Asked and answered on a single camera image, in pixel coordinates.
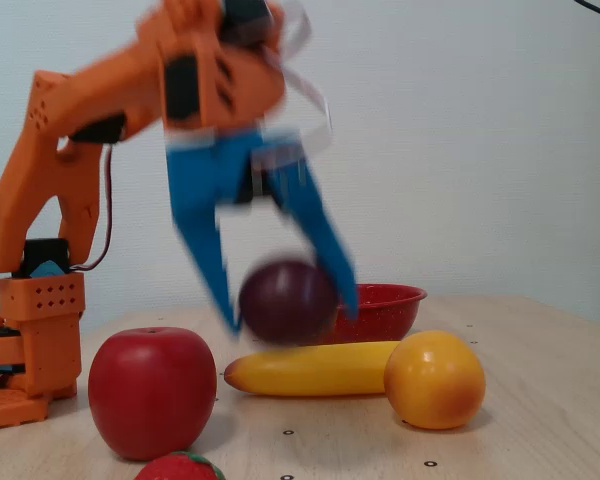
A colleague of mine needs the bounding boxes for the white flat ribbon cable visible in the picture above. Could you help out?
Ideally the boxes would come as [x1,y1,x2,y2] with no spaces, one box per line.
[259,0,334,167]

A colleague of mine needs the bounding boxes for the red strawberry green leaves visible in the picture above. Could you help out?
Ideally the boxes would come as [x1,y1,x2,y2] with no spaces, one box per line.
[133,451,226,480]

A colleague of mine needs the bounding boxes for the red speckled bowl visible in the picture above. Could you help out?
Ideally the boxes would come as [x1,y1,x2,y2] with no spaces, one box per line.
[324,283,428,346]

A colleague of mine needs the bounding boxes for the orange robot base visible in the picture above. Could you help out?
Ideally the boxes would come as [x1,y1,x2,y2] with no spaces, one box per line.
[0,272,87,432]

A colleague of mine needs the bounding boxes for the thin red cable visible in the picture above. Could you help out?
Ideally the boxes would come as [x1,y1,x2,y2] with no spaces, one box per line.
[82,143,115,274]

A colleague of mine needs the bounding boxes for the yellow banana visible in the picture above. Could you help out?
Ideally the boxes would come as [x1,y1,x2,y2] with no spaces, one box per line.
[223,341,402,398]

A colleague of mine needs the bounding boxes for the orange fruit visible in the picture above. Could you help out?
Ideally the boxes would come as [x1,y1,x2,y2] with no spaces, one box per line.
[383,329,487,431]

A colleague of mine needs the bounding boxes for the dark purple plum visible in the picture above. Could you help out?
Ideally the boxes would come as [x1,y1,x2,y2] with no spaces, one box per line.
[238,259,340,346]

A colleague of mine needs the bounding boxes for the blue gripper black motor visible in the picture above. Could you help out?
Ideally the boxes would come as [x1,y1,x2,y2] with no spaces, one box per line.
[164,128,360,337]

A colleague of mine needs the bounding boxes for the red apple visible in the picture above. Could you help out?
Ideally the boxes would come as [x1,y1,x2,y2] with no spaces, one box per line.
[88,327,218,462]

